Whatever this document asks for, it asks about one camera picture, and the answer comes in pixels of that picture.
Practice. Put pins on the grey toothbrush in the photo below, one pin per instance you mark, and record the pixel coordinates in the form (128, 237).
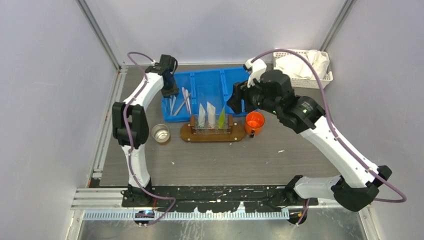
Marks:
(182, 104)

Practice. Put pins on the aluminium frame rail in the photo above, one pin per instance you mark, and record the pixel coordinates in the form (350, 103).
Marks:
(93, 23)

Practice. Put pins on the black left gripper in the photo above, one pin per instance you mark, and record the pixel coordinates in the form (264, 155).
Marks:
(174, 91)

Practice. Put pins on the silver metal cup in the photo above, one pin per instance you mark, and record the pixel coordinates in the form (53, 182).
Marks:
(161, 134)

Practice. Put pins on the white toothbrush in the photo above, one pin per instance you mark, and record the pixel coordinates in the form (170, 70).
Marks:
(188, 104)

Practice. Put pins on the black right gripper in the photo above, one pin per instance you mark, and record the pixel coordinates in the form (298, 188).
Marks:
(240, 90)

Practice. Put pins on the clear textured toothbrush holder rack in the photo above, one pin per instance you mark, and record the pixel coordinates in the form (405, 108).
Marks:
(228, 128)

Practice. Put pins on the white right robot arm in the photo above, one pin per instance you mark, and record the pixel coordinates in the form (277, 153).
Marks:
(356, 186)

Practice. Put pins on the white toothpaste tube green cap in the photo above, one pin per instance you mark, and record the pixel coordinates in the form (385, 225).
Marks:
(201, 117)

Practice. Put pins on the orange plastic mug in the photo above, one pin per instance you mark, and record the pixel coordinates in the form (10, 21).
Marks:
(254, 122)

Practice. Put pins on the blue plastic divided bin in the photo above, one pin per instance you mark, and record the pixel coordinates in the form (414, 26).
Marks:
(213, 85)

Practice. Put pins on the yellow-green toothpaste tube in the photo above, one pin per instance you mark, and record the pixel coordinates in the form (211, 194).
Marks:
(222, 119)

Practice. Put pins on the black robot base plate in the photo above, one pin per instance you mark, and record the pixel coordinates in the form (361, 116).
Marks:
(214, 198)

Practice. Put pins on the brown wooden oval tray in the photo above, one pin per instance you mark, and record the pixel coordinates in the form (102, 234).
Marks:
(237, 134)

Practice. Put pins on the pink toothbrush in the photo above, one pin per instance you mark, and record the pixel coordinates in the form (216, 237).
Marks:
(183, 89)

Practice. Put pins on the white toothpaste tube orange cap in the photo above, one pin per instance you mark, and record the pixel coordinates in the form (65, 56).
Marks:
(211, 115)

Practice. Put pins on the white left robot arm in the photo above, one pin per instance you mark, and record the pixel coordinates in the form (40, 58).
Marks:
(130, 125)

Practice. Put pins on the white crumpled cloth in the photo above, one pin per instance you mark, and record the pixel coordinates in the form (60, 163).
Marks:
(295, 67)

